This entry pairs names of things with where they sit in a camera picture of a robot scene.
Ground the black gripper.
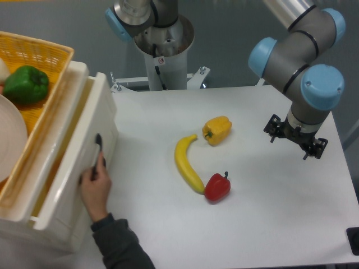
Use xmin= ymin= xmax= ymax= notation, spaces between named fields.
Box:
xmin=264 ymin=114 xmax=328 ymax=160

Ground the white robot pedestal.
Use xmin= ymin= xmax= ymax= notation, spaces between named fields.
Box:
xmin=134 ymin=15 xmax=194 ymax=91

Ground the yellow woven basket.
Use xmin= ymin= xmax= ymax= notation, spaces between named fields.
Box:
xmin=1 ymin=31 xmax=74 ymax=206

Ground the yellow bell pepper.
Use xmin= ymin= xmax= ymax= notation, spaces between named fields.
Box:
xmin=202 ymin=116 xmax=232 ymax=146

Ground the red bell pepper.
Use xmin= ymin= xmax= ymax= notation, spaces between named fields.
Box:
xmin=204 ymin=171 xmax=231 ymax=202

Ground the black table corner device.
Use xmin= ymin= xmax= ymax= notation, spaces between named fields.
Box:
xmin=346 ymin=227 xmax=359 ymax=256

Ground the white plate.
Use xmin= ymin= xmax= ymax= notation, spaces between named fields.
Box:
xmin=1 ymin=95 xmax=27 ymax=182

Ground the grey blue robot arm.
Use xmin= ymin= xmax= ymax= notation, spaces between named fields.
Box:
xmin=105 ymin=1 xmax=346 ymax=159

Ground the green bell pepper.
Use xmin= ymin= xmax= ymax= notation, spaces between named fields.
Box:
xmin=3 ymin=66 xmax=49 ymax=105

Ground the yellow banana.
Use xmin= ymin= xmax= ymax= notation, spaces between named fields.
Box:
xmin=174 ymin=134 xmax=205 ymax=195

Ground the dark grey sleeved forearm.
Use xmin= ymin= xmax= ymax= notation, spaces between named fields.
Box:
xmin=90 ymin=214 xmax=155 ymax=268

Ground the person's hand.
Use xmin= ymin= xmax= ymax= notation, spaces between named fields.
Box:
xmin=80 ymin=151 xmax=112 ymax=222

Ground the white onion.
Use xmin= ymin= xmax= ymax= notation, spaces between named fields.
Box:
xmin=0 ymin=58 xmax=11 ymax=85

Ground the white drawer cabinet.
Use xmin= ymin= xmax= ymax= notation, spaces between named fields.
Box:
xmin=1 ymin=62 xmax=118 ymax=252

